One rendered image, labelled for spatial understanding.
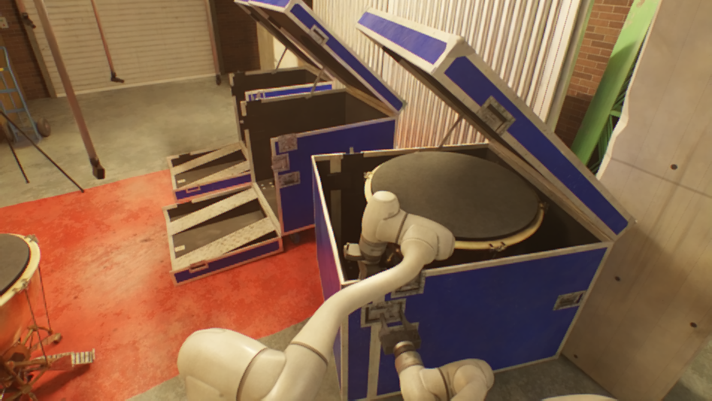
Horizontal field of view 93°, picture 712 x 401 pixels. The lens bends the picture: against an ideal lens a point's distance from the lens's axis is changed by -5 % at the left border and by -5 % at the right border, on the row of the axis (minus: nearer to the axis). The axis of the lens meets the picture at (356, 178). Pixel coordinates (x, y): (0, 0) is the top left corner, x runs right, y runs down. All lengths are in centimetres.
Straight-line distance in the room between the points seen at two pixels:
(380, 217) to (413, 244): 12
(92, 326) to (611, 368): 301
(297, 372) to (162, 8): 764
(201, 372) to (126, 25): 750
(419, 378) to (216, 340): 65
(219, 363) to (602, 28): 400
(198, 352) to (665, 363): 201
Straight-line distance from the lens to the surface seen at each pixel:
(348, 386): 182
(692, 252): 197
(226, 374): 87
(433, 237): 108
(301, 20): 229
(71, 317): 299
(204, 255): 294
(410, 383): 126
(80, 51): 815
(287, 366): 85
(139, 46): 813
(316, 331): 89
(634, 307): 219
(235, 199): 336
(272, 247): 284
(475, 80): 106
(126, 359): 258
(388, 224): 110
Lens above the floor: 189
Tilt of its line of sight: 30 degrees down
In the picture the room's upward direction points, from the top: 1 degrees clockwise
